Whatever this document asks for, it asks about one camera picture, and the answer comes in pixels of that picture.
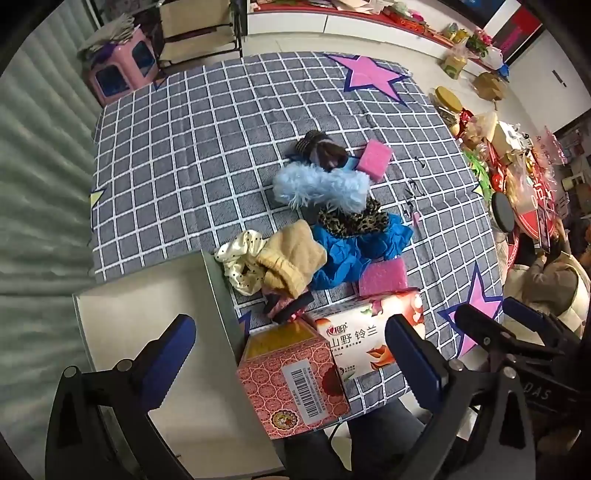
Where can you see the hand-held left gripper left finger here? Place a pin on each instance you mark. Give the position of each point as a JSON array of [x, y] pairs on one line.
[[178, 344]]

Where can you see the white storage box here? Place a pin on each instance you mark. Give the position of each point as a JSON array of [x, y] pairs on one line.
[[138, 300]]

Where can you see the pink sponge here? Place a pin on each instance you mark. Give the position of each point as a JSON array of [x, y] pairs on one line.
[[383, 277], [375, 161]]

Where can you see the jar with yellow lid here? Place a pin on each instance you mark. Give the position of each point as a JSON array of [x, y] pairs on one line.
[[449, 101]]

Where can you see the red shelf runner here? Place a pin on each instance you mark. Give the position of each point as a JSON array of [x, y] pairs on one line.
[[369, 16]]

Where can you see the red patterned cardboard box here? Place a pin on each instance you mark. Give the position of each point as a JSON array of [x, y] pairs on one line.
[[286, 369]]

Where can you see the black round disc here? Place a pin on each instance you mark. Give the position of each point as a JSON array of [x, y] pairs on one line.
[[501, 211]]

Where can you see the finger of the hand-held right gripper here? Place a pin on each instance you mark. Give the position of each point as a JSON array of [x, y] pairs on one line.
[[528, 314], [480, 323]]

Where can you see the dark striped knit item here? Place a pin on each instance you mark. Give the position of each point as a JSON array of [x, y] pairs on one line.
[[308, 142]]

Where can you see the yellow bag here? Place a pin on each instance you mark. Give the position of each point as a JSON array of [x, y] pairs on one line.
[[455, 62]]

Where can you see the leopard print scarf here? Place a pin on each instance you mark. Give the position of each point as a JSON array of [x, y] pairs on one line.
[[353, 221]]

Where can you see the light blue fluffy item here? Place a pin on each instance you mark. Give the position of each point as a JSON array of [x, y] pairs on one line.
[[318, 187]]

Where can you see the grey checked star blanket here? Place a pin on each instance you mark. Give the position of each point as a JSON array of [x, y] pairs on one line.
[[184, 138]]

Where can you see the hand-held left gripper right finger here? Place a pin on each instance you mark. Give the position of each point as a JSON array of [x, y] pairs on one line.
[[415, 357]]

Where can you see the pile of assorted packets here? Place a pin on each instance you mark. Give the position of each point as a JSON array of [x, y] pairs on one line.
[[512, 157]]

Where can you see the folded clothes pile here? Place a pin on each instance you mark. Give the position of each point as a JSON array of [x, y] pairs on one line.
[[106, 34]]

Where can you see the blue cloth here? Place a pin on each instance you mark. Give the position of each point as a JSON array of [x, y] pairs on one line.
[[339, 267], [390, 237]]

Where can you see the white floral tissue pack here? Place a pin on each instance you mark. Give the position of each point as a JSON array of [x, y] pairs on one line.
[[360, 330]]

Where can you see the pink and black knit hat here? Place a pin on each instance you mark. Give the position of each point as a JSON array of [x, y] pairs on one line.
[[288, 307]]

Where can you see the flower bouquet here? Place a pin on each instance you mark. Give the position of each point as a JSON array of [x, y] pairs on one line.
[[480, 42]]

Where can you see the small metal hair clip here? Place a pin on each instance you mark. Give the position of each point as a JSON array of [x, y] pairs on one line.
[[409, 191]]

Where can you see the pink plastic stool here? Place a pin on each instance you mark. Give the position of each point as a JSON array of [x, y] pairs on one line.
[[120, 69]]

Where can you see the brown cardboard piece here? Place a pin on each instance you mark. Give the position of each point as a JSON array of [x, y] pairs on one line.
[[491, 85]]

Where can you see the pale green curtain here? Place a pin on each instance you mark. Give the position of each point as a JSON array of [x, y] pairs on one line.
[[41, 207]]

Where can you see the brown fuzzy item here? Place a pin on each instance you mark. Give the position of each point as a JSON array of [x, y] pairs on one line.
[[331, 156]]

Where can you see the beige knit hat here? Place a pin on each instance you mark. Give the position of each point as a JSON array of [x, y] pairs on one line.
[[291, 258]]

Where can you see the cream polka dot scrunchie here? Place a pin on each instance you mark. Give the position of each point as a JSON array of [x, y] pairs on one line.
[[240, 258]]

